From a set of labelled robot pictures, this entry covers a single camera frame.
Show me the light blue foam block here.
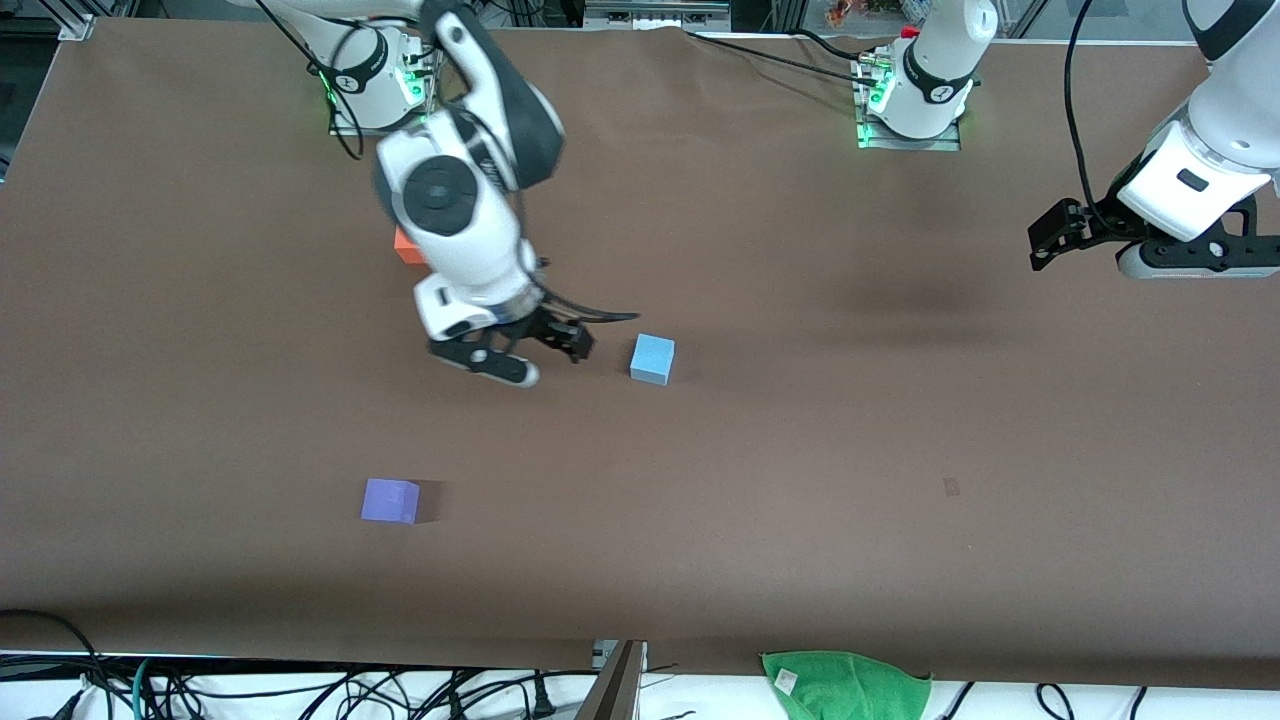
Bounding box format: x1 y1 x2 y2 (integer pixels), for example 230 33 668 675
629 333 677 387

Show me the purple foam block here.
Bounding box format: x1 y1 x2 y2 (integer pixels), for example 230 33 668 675
360 478 421 525

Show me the brown table cover sheet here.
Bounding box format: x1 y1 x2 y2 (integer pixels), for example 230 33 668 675
0 18 1280 691

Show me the colourful toy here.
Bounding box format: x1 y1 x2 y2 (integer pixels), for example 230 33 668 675
825 0 901 28

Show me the grey device box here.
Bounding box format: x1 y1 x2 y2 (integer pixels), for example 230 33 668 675
583 0 733 31

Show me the green cloth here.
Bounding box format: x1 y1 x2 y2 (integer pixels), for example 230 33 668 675
760 650 933 720

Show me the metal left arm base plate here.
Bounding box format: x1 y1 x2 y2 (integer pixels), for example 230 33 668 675
852 55 963 153

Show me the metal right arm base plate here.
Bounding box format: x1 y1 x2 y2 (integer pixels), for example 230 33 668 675
328 45 441 138

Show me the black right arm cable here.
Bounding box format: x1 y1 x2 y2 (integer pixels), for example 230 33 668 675
255 0 366 161

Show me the black cable on table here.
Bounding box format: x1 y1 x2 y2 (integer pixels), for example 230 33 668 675
685 30 881 89

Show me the aluminium profile post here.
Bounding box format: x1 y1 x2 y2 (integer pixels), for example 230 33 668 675
575 640 649 720

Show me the thick black cable loop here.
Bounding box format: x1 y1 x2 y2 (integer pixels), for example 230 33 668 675
0 608 106 720

